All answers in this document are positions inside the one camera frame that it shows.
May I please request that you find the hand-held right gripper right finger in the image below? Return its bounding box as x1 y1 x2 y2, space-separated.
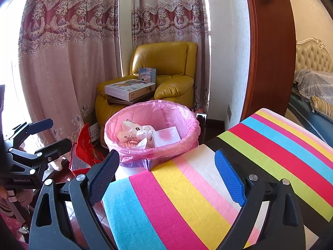
215 148 306 250

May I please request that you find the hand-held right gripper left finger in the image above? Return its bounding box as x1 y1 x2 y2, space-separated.
29 150 121 250

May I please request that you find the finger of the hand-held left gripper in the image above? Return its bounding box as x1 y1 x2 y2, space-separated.
4 118 54 151
9 139 73 174

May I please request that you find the large white plastic bag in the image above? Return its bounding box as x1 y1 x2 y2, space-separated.
116 119 142 142

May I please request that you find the small knotted white bag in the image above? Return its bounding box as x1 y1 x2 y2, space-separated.
135 125 157 141

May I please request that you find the pink-lined trash bin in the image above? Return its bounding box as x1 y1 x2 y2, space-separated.
104 100 201 163

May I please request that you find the white foam block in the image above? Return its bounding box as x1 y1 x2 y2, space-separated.
152 126 182 148

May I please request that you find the person's left hand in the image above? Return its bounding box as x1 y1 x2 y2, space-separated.
16 189 35 210

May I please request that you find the red plastic bag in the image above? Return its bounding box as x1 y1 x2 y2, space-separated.
69 124 104 176

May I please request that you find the white cardboard box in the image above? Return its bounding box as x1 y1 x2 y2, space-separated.
88 125 101 145

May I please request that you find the striped colourful tablecloth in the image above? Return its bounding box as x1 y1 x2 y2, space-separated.
101 108 333 250

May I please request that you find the dark brown book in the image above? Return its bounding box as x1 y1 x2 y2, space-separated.
108 96 136 105

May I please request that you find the large flat white box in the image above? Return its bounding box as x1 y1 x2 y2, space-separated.
105 79 157 101

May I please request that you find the bed with blue sheet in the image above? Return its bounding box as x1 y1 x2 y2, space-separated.
285 89 333 142

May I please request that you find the small blue picture box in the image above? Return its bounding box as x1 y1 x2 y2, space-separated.
138 68 157 84

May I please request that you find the striped pillow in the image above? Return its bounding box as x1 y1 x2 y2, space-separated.
310 95 333 114

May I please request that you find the blue-grey quilt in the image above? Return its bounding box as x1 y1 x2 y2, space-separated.
294 69 333 102

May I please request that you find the yellow leather armchair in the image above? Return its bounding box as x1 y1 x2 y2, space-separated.
95 42 198 133

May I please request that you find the beige tufted headboard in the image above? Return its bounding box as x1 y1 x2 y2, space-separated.
295 38 333 73

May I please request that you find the red-brown wooden door frame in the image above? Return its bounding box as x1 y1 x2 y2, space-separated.
241 0 297 121

